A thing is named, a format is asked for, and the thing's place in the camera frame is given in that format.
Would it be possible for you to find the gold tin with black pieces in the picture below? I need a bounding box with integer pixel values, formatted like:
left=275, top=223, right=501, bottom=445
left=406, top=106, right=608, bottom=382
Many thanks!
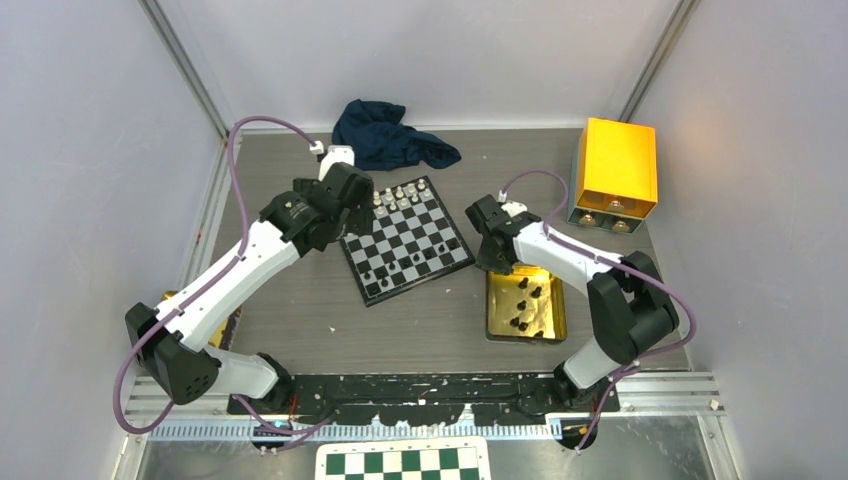
left=485, top=265, right=567, bottom=344

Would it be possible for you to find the black white chess board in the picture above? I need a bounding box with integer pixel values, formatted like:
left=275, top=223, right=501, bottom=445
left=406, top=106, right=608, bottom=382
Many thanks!
left=340, top=176, right=475, bottom=307

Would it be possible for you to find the orange drawer box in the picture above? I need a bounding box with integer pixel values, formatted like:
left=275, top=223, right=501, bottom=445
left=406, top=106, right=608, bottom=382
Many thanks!
left=567, top=117, right=659, bottom=234

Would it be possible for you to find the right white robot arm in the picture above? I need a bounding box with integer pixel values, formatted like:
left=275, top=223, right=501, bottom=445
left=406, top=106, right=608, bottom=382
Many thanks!
left=465, top=195, right=679, bottom=411

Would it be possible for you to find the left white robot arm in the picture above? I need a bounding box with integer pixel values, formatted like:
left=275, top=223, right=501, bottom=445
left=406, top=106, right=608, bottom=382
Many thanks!
left=125, top=162, right=374, bottom=413

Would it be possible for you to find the gold tin with white pieces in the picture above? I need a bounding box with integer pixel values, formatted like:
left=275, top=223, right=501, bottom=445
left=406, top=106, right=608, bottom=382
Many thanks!
left=160, top=290, right=243, bottom=351

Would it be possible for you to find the green white checker board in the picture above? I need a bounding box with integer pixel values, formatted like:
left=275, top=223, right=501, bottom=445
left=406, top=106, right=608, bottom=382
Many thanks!
left=314, top=436, right=492, bottom=480

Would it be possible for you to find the dark blue cloth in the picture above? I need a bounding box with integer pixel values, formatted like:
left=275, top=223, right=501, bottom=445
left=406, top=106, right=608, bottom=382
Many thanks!
left=331, top=99, right=462, bottom=171

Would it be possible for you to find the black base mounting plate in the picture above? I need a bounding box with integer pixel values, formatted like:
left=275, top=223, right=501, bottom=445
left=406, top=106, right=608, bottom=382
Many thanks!
left=227, top=372, right=619, bottom=427

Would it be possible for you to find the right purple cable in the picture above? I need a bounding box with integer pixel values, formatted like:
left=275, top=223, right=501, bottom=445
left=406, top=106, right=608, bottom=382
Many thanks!
left=498, top=168, right=698, bottom=452

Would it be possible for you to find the purple cable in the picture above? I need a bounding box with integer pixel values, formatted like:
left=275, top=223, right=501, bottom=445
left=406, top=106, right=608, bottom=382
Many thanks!
left=498, top=168, right=698, bottom=452
left=112, top=116, right=333, bottom=452

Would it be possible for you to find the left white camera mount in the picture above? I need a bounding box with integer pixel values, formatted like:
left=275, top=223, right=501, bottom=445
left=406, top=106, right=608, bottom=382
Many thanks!
left=309, top=141, right=355, bottom=181

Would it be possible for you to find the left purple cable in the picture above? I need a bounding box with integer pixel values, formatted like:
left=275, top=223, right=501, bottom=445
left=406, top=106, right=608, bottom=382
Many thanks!
left=112, top=116, right=333, bottom=452

